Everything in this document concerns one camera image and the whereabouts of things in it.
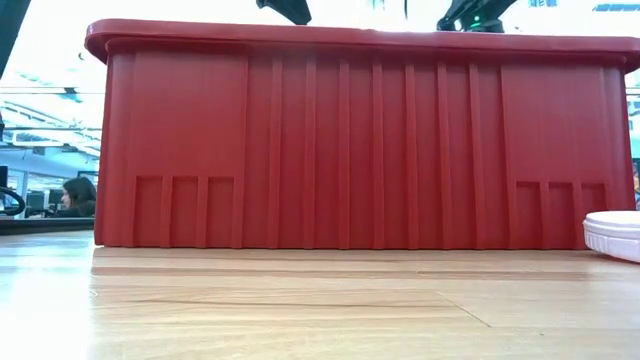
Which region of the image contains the red plastic bin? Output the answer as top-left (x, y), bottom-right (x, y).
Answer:
top-left (83, 18), bottom-right (640, 251)

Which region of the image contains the person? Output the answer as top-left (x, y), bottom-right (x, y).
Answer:
top-left (58, 175), bottom-right (98, 218)

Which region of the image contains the black computer monitor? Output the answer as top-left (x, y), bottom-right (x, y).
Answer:
top-left (25, 189), bottom-right (64, 211)

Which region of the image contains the pink slide sandal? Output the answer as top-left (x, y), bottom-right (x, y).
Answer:
top-left (581, 210), bottom-right (640, 265)

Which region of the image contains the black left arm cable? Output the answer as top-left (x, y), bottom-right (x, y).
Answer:
top-left (0, 185), bottom-right (27, 218)

